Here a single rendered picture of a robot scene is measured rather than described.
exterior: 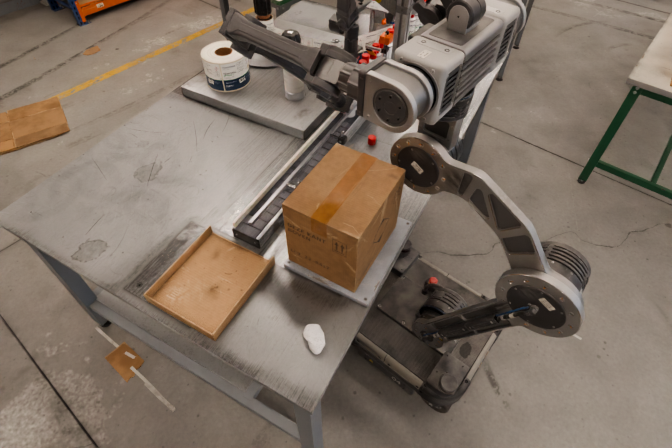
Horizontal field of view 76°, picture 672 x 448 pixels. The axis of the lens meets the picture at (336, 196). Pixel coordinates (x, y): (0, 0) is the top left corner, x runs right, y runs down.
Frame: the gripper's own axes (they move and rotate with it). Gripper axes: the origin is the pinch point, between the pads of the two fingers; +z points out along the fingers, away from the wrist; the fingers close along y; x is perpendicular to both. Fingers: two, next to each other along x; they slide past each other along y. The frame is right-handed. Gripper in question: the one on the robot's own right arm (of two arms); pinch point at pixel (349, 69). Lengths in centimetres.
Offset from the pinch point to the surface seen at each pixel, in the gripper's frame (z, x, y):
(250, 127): 19.6, -29.4, 34.7
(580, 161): 98, 116, -130
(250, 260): 21, 13, 90
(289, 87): 7.6, -21.3, 15.1
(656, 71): 21, 125, -116
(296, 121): 14.4, -10.6, 26.7
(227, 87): 12, -49, 24
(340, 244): -2, 43, 86
